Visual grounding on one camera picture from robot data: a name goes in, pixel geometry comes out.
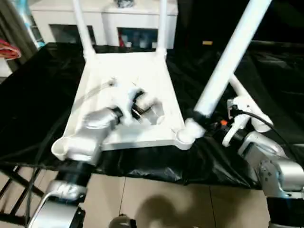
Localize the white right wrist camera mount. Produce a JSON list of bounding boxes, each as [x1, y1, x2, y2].
[[222, 96, 252, 147]]

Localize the black folding table frame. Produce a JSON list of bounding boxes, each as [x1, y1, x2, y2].
[[0, 163, 46, 219]]

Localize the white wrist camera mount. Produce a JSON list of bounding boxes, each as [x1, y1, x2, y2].
[[222, 96, 252, 147], [111, 87, 143, 127]]

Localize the black horizontal bar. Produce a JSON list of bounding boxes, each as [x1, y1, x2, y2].
[[250, 39, 304, 48]]

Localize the dark patterned bundle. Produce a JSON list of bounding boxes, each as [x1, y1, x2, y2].
[[114, 0, 135, 8]]

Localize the grey curtain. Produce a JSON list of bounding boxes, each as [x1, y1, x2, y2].
[[0, 0, 39, 65]]

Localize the white plastic table leg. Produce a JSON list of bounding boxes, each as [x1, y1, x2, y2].
[[71, 0, 96, 58], [156, 0, 169, 57], [228, 75, 274, 133], [184, 0, 273, 141]]

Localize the white glass-door cabinet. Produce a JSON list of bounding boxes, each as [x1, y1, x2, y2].
[[30, 0, 179, 50]]

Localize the red orange clothes hangers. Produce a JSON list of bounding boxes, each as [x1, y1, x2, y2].
[[0, 39, 22, 60]]

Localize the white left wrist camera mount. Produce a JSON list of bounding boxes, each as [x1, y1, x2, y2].
[[111, 87, 143, 127]]

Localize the dark furniture with brass label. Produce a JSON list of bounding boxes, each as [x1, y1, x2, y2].
[[177, 0, 304, 48]]

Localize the white plastic table top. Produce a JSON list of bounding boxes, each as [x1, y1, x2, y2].
[[51, 51, 198, 162]]

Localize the black plastic mat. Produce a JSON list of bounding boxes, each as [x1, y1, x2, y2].
[[0, 42, 304, 191]]

